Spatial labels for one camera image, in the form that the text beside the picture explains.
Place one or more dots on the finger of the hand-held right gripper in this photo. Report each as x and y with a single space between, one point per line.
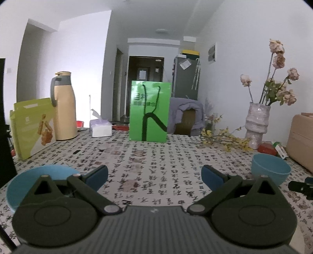
297 186

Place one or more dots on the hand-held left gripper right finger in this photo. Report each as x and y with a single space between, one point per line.
211 177

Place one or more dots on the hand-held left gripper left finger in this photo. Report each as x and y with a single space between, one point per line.
97 175

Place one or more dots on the blue bowl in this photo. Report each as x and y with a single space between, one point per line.
269 168
19 188

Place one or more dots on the white green carton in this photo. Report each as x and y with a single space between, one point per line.
281 151

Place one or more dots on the yellow flower branches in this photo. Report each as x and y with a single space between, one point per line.
229 141

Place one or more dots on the beige small suitcase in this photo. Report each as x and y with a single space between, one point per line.
300 141

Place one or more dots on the purple tissue pack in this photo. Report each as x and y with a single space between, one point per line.
101 129

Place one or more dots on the red box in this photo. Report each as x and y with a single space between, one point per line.
266 149

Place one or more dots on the red basin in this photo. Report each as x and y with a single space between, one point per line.
80 124

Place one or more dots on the wooden chair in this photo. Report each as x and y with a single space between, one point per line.
187 122

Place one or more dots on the green paper bag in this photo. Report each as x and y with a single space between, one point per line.
137 122

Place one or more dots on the textured grey vase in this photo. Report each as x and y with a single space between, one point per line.
256 124

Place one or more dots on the beige thermos jug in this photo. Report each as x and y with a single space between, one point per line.
64 114

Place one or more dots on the yellow-green snack box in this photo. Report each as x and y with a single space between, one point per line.
27 132

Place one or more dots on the grey refrigerator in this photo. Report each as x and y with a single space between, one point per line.
185 83

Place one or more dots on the white folded umbrella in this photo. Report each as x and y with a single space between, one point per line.
195 78

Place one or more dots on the black paper bag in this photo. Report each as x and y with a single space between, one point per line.
5 122

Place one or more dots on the dark entrance door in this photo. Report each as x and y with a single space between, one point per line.
146 70

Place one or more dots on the yellow box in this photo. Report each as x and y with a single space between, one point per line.
189 52

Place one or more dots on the dried pink roses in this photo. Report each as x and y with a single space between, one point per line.
277 46

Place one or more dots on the wall picture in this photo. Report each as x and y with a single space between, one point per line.
212 52

